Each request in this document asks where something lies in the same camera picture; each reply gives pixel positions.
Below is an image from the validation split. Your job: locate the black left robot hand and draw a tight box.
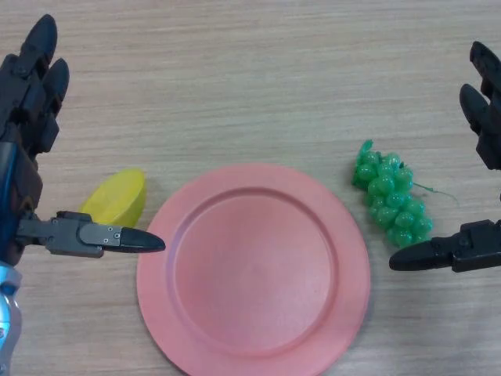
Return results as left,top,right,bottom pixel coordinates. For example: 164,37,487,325
0,14,166,263

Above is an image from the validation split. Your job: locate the pink round plate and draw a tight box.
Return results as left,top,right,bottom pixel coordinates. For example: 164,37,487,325
136,163,372,376

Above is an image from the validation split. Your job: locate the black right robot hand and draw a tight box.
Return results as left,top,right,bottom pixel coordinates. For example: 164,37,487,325
388,41,501,274

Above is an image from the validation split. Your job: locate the green grape bunch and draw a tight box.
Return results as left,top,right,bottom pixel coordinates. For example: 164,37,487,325
351,139,459,251

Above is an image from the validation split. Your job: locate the yellow starfruit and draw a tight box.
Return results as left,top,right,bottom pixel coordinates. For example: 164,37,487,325
79,168,147,228

